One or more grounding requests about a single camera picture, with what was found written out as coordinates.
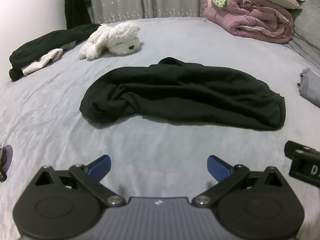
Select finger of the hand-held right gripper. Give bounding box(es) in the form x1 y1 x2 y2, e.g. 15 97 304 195
284 141 313 159

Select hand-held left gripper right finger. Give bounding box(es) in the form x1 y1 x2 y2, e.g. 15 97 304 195
192 155 285 207

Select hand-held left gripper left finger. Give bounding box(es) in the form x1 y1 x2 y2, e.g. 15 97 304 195
35 154 125 207

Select black t-shirt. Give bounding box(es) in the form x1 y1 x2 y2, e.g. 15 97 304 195
79 57 286 131

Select bed with grey sheet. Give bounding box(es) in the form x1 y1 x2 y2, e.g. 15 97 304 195
0 17 320 240

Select grey sweater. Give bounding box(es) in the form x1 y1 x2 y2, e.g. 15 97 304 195
297 67 320 104

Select grey padded headboard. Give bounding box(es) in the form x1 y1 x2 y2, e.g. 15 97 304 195
285 0 320 68

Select white cloth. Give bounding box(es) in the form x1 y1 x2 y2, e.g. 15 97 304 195
21 48 63 75

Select white plush dog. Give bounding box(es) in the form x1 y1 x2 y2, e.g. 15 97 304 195
78 22 144 60

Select pink folded quilt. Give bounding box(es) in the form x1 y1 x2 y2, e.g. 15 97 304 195
202 0 295 44

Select black crumpled garment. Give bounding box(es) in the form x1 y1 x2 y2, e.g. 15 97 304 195
9 24 102 82

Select black hanging garment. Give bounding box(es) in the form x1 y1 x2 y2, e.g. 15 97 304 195
64 0 93 29

